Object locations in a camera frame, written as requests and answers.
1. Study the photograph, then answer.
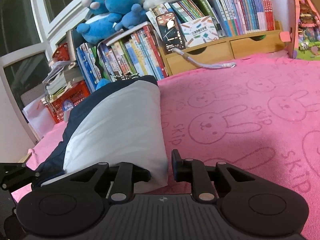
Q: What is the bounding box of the navy white jacket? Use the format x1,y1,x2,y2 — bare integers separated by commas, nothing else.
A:
34,75,168,193

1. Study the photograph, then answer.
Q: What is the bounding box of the white paper bag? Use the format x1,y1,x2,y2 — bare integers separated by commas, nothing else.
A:
22,97,56,139

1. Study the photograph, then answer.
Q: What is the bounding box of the red plastic crate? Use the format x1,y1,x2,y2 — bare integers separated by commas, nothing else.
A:
42,81,90,124

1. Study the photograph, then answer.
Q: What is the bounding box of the pink bunny towel mat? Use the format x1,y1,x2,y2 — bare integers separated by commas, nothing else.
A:
18,55,319,239

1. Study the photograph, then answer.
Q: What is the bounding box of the stack of books and papers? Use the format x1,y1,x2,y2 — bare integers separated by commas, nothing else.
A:
42,61,84,100

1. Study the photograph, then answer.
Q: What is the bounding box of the wooden drawer shelf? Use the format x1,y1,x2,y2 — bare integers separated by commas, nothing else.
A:
159,21,285,76

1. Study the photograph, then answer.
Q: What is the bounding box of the row of colourful books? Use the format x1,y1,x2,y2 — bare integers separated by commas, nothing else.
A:
75,22,169,93

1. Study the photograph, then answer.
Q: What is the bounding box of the smartphone with dark screen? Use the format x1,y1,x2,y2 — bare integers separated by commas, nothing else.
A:
156,12,185,54

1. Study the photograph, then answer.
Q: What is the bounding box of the white box with pencils print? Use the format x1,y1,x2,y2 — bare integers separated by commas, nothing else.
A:
181,16,219,48

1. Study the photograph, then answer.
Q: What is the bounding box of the blue plush toy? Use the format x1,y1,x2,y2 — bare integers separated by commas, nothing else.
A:
76,0,148,44

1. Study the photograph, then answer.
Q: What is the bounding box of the second row of books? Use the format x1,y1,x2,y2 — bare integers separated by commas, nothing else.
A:
146,0,276,38

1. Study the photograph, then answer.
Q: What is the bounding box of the pink wooden miniature house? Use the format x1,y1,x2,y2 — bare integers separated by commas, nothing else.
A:
279,0,319,61

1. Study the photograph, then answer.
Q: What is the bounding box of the white braided charging cable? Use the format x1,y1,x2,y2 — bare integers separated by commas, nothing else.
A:
172,47,237,70

